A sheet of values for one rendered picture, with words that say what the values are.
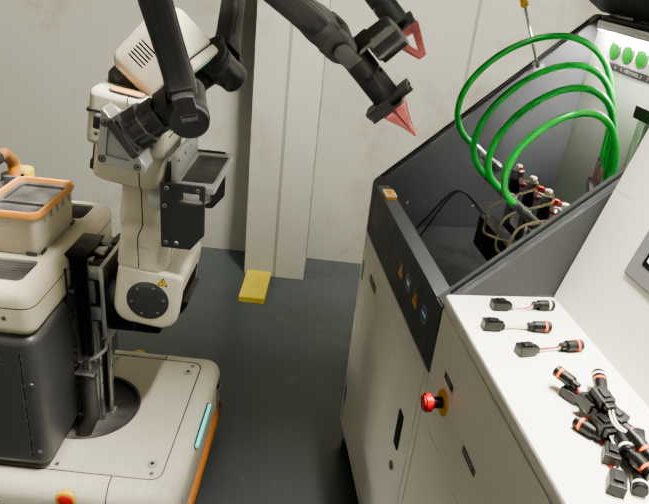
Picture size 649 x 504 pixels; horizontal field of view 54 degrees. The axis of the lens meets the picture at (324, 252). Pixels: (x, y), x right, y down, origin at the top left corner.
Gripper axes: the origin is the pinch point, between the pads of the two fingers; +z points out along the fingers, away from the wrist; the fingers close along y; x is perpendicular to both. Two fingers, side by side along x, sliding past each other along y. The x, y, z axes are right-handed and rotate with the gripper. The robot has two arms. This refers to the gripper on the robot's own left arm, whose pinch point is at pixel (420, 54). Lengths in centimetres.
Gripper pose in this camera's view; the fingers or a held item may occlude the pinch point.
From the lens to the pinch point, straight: 158.7
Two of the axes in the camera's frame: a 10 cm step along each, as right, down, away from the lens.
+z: 6.3, 7.7, 1.5
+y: 0.4, -2.2, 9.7
